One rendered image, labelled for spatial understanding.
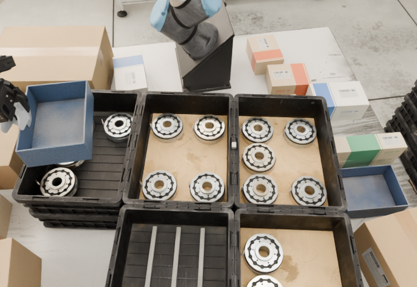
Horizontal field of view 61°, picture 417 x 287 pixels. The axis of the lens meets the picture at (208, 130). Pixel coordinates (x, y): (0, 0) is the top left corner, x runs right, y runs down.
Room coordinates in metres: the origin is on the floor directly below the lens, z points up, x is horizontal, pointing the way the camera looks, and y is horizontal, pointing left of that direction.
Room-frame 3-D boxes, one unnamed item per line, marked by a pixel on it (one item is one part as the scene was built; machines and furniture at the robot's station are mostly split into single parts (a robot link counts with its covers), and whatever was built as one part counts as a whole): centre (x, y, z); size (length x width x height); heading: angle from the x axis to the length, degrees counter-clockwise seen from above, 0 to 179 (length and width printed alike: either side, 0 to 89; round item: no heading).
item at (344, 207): (0.56, -0.23, 0.92); 0.40 x 0.30 x 0.02; 178
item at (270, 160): (0.56, -0.16, 0.86); 0.10 x 0.10 x 0.01
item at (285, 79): (1.00, -0.33, 0.74); 0.16 x 0.12 x 0.07; 94
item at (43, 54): (1.00, 0.61, 0.80); 0.40 x 0.30 x 0.20; 91
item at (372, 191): (0.50, -0.52, 0.74); 0.20 x 0.15 x 0.07; 95
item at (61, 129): (0.52, 0.37, 1.10); 0.20 x 0.15 x 0.07; 9
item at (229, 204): (0.57, 0.07, 0.92); 0.40 x 0.30 x 0.02; 178
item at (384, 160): (0.65, -0.54, 0.73); 0.24 x 0.06 x 0.06; 97
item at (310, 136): (0.66, -0.30, 0.86); 0.10 x 0.10 x 0.01
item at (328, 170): (0.56, -0.23, 0.87); 0.40 x 0.30 x 0.11; 178
